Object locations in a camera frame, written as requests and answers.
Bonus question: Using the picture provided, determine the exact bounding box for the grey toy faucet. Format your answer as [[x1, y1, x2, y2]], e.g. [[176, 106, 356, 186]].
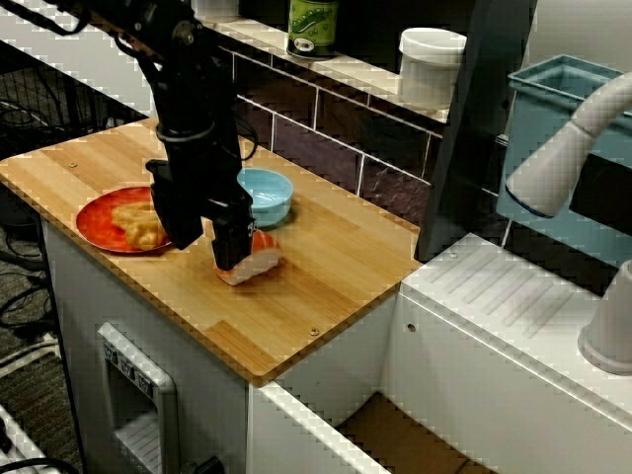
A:
[[504, 71, 632, 375]]

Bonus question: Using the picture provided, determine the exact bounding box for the brown toy chicken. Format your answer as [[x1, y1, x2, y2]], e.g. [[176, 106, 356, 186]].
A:
[[111, 201, 169, 251]]

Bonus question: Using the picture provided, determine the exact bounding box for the teal plastic box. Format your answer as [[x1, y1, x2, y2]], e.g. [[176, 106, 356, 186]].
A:
[[496, 53, 632, 268]]

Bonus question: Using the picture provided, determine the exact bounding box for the dark shelf upright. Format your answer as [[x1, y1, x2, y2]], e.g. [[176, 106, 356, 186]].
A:
[[417, 0, 539, 263]]

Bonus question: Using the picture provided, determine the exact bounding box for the green can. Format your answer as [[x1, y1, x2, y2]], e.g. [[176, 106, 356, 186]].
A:
[[286, 0, 340, 61]]

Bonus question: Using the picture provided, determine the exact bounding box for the white kitchen cabinet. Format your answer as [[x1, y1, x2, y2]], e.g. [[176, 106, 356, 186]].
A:
[[39, 216, 396, 474]]

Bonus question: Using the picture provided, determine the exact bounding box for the salmon sushi toy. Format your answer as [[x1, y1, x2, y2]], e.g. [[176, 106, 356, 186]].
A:
[[212, 229, 285, 287]]

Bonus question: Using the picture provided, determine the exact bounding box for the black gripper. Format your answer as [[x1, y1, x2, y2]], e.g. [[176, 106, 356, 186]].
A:
[[145, 122, 258, 271]]

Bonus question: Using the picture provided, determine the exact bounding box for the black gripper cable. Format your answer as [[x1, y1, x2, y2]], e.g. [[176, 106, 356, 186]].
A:
[[231, 116, 262, 163]]

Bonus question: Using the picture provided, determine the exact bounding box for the brown cardboard sheet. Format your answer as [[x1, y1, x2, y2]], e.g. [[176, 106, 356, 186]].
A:
[[340, 392, 485, 474]]

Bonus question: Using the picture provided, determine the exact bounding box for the red plate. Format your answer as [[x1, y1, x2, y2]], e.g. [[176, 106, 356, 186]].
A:
[[75, 186, 174, 255]]

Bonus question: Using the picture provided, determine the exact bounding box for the white toy sink unit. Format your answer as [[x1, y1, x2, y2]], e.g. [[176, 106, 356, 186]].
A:
[[246, 231, 632, 474]]

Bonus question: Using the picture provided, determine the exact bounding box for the white plastic cup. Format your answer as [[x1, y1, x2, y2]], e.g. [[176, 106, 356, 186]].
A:
[[397, 27, 468, 111]]

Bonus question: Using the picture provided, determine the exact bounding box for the grey dispenser panel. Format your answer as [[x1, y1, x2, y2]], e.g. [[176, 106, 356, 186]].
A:
[[96, 322, 180, 474]]

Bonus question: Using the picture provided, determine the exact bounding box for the light blue bowl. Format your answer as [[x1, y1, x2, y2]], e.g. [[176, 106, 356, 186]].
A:
[[236, 168, 293, 229]]

